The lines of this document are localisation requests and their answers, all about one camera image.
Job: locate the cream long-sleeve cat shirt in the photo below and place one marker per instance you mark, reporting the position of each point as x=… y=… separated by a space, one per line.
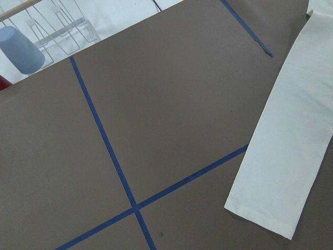
x=290 y=140

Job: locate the brown paper table cover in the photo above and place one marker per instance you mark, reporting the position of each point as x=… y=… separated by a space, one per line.
x=175 y=93

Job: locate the blue tape grid lines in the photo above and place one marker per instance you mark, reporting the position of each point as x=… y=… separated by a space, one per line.
x=135 y=207

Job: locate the blue plastic cup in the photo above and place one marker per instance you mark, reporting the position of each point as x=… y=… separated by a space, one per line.
x=20 y=51

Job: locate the red object at edge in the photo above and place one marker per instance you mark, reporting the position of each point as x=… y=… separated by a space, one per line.
x=4 y=83

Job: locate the white wire rack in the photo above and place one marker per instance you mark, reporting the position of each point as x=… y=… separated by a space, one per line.
x=53 y=26

